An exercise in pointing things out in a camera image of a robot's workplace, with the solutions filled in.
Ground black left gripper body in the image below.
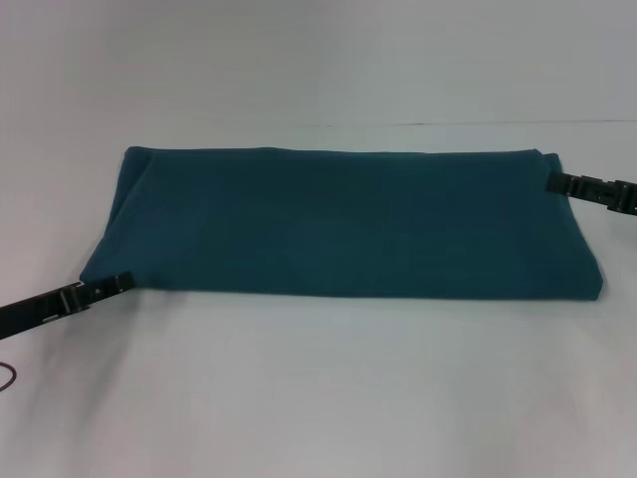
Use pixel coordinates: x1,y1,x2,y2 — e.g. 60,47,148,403
0,282,85,343

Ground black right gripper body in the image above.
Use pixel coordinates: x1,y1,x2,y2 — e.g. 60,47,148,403
607,179,637,216

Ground teal blue t-shirt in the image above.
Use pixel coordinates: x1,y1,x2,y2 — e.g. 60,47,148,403
79,145,606,304

